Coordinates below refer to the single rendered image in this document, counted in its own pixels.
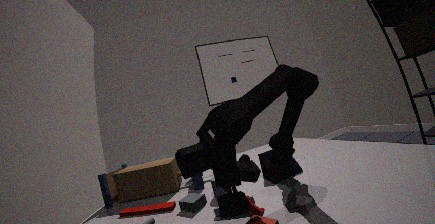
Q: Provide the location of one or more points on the red flat bar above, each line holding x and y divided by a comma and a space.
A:
164, 207

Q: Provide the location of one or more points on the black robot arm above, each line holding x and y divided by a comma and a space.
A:
231, 120

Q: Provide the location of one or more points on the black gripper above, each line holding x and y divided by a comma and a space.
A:
234, 203

